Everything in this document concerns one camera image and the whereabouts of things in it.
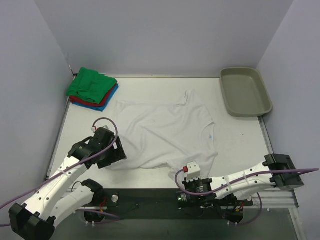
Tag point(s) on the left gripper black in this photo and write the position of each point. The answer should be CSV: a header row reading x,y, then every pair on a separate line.
x,y
119,149

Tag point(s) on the blue t shirt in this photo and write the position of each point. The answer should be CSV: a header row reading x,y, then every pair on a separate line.
x,y
95,106

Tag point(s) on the red t shirt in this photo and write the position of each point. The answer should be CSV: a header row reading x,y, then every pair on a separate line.
x,y
94,99

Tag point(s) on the white t shirt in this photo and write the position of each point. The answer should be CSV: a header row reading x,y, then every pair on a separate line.
x,y
172,134

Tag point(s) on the green t shirt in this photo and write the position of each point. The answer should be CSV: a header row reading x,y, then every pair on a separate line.
x,y
89,83

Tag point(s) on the grey plastic tray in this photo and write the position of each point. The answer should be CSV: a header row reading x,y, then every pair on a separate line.
x,y
244,92

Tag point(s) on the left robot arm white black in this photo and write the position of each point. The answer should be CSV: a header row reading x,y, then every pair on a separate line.
x,y
38,217

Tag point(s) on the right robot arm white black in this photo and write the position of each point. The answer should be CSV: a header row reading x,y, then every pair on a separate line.
x,y
276,171

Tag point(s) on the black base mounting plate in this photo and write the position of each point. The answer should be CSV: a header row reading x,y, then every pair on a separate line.
x,y
234,213

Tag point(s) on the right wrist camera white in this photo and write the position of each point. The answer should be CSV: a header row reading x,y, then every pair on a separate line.
x,y
192,171

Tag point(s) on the aluminium rail profile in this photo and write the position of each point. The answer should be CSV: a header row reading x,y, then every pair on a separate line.
x,y
275,202

